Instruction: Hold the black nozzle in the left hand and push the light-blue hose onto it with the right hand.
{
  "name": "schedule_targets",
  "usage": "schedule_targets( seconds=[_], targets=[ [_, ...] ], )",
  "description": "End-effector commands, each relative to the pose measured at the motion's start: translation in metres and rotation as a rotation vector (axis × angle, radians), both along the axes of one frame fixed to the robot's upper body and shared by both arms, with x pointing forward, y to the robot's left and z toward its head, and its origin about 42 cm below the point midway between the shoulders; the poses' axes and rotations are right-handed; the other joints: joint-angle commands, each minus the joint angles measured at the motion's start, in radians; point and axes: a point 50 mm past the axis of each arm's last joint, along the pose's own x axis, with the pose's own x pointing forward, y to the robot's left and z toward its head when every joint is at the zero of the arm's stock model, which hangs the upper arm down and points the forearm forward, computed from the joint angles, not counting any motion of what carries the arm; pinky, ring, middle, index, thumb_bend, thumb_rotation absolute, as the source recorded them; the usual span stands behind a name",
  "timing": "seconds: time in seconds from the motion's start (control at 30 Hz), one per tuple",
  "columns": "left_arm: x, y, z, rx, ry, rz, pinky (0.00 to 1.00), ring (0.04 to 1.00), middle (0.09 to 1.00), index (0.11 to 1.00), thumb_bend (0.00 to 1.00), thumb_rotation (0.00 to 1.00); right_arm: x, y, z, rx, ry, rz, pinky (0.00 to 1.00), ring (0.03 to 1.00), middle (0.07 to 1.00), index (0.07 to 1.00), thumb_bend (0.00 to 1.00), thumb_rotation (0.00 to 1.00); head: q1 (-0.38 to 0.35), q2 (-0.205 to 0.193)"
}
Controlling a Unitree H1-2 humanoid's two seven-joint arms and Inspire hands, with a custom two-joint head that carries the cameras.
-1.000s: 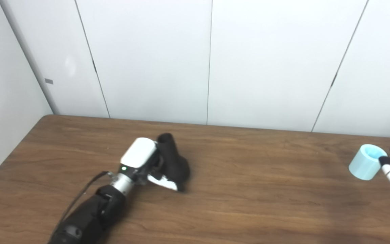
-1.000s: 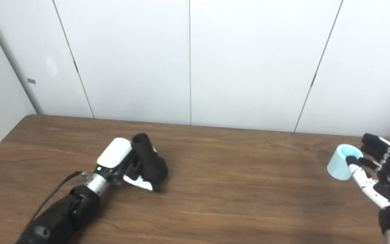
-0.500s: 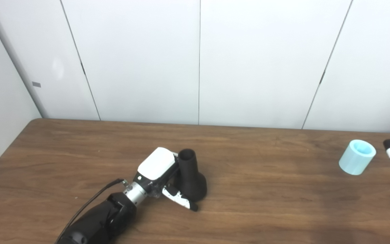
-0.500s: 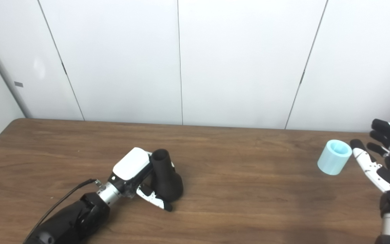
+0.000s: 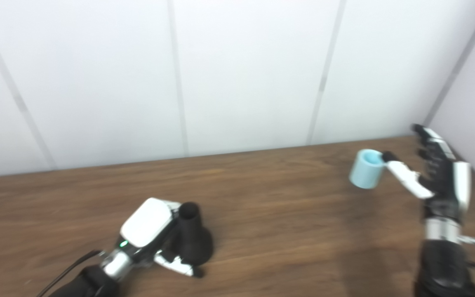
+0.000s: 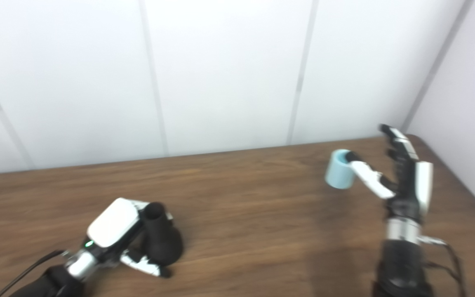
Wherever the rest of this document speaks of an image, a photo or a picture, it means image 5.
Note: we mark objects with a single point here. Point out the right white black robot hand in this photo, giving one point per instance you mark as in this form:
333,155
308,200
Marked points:
447,185

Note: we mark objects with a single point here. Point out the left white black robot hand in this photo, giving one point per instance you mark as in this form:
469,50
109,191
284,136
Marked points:
149,225

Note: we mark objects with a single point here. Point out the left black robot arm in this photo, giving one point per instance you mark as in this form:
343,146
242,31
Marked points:
97,278

